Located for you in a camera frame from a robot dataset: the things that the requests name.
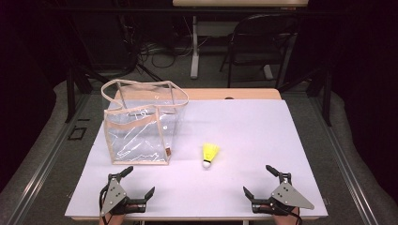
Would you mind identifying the white table mat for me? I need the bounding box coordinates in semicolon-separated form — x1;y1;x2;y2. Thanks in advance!
64;98;329;220

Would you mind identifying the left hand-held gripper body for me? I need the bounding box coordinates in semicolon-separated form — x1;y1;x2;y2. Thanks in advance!
99;173;147;218

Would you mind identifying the clear bag with beige trim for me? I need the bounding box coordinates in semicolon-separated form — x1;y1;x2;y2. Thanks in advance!
100;79;190;166

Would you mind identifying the tangle of floor cables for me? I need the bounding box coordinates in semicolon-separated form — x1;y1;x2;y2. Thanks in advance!
136;37;196;69

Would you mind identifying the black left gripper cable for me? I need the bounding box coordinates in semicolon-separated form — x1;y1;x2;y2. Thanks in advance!
99;186;109;225

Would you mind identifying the white desk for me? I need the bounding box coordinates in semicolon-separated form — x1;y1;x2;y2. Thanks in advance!
172;0;310;81

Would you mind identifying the black horizontal bar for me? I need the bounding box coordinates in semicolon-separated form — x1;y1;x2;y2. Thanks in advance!
46;6;348;16

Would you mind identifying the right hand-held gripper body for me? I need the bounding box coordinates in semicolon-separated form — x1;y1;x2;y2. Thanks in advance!
251;172;315;217

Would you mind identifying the person's right hand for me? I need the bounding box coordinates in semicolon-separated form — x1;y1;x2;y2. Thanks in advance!
271;206;303;225

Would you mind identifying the yellow shuttlecock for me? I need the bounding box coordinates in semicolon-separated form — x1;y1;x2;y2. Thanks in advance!
201;142;221;170

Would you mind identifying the black metal stand post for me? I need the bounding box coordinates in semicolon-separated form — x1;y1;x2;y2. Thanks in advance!
323;68;333;128
65;66;77;124

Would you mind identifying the metal floor rail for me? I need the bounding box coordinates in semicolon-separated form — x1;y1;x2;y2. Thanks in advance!
308;95;381;225
5;93;92;225

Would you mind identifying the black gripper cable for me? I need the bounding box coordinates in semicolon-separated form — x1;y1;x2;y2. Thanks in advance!
294;206;304;225
99;186;109;225

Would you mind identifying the black folding chair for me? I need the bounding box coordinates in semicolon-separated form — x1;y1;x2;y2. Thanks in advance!
220;13;300;89

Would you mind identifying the person's left hand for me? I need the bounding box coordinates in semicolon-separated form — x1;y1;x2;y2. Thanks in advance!
99;204;141;225

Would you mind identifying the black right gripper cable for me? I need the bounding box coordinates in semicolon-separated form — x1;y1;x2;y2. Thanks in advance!
294;206;304;225

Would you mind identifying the wooden table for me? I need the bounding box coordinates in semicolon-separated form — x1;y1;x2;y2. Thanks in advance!
64;87;329;225

